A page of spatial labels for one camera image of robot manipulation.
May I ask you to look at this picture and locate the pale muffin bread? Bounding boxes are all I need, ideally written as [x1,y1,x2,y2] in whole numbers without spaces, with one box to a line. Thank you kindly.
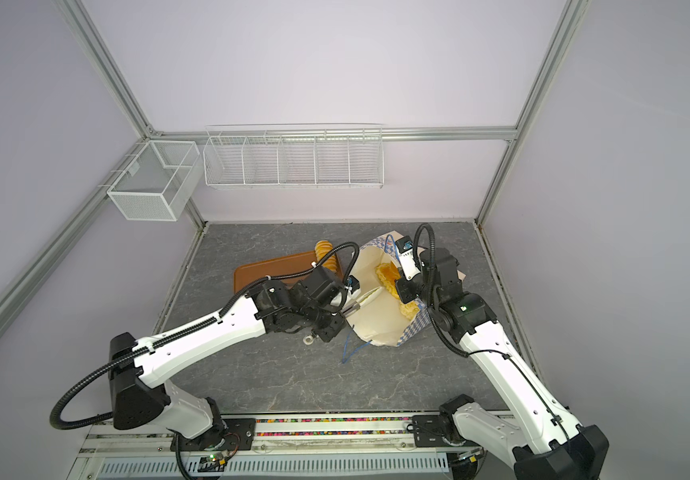
[399,301,423,321]

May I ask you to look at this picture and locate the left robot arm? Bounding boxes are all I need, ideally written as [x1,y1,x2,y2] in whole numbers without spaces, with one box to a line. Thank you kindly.
[49,266,360,439]

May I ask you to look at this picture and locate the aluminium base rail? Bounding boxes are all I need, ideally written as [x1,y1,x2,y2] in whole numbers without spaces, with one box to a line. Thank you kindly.
[74,410,589,480]

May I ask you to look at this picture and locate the blue checkered paper bag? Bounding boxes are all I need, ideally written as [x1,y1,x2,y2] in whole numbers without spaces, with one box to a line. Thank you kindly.
[340,233,467,366]

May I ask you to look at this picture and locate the aluminium frame post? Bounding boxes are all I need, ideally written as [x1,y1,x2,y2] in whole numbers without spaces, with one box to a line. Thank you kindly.
[149,123,519,142]

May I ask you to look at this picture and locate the orange croissant bread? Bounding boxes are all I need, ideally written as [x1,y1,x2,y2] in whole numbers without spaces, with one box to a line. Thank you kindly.
[375,262,401,300]

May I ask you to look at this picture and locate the white wire shelf basket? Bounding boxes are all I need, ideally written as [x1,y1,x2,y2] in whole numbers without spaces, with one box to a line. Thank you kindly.
[202,136,385,189]

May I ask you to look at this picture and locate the white mesh box basket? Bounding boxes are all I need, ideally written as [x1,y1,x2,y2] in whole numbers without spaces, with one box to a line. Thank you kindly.
[108,140,203,222]

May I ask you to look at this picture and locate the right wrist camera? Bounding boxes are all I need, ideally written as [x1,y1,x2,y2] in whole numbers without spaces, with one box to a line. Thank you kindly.
[395,236,420,281]

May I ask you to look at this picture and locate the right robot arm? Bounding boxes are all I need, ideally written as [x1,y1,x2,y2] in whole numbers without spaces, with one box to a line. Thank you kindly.
[396,245,610,479]

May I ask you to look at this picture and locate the ridged long bread loaf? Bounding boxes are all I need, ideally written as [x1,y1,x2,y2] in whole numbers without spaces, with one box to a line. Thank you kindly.
[314,240,339,273]

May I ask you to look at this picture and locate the metal tongs with white tips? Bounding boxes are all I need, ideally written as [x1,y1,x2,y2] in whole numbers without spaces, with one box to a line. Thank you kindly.
[301,286,383,348]

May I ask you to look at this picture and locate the brown plastic tray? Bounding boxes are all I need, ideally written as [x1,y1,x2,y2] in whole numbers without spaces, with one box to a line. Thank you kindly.
[233,250,317,293]

